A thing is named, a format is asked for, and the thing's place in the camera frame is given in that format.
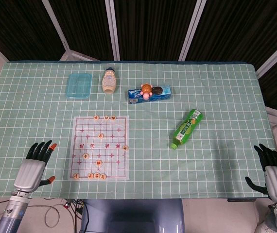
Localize blue cookie pack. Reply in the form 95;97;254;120
127;84;173;105

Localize green checked tablecloth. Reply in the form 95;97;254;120
0;60;277;200

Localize dark partition screen panel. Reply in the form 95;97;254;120
48;0;115;61
0;0;65;62
114;0;199;61
186;0;277;71

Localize cream sauce squeeze bottle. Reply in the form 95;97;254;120
101;68;118;94

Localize pink orange turtle toy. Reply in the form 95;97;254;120
139;83;154;100

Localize black cable bundle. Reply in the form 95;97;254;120
69;199;88;233

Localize blue grey robot torso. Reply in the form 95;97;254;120
80;199;185;233

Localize translucent xiangqi board sheet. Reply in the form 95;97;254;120
67;116;130;182

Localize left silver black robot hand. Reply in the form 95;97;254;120
13;140;57;194

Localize green tea plastic bottle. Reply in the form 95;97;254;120
169;109;204;150

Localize clear blue plastic container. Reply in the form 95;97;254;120
67;73;92;100

